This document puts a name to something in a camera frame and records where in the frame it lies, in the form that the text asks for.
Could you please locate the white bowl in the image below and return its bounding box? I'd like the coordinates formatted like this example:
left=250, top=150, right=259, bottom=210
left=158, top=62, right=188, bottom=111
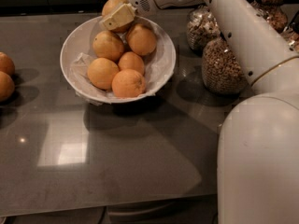
left=59, top=14, right=177, bottom=105

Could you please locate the centre small orange in bowl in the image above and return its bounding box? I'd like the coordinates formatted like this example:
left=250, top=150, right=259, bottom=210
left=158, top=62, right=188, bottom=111
left=118, top=51, right=145, bottom=75

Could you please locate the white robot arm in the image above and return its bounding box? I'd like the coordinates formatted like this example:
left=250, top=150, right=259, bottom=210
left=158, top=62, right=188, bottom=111
left=203, top=0, right=299, bottom=224

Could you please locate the front glass cereal jar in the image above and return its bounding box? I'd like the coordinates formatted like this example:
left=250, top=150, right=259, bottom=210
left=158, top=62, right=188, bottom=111
left=202, top=36, right=248, bottom=95

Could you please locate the far right glass cereal jar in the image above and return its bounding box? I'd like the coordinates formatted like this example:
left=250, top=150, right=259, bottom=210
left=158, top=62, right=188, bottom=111
left=281, top=22, right=299, bottom=52

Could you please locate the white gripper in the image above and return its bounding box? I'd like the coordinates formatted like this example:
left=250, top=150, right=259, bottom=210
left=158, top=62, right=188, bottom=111
left=99, top=0, right=184, bottom=31

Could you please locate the white paper bowl liner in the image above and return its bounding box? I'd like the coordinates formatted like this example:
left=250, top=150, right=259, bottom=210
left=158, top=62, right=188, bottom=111
left=68, top=21, right=174, bottom=107

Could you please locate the back right glass cereal jar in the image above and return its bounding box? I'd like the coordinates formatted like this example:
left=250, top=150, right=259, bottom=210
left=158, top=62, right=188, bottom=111
left=251, top=0, right=288, bottom=33

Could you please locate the back left glass cereal jar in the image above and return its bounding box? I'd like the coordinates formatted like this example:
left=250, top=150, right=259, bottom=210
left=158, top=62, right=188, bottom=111
left=186, top=5, right=221, bottom=51

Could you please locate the glass cereal jar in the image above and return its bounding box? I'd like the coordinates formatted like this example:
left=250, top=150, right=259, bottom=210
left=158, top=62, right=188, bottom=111
left=186, top=5, right=221, bottom=51
left=251, top=0, right=288, bottom=33
left=202, top=36, right=248, bottom=95
left=281, top=22, right=299, bottom=52

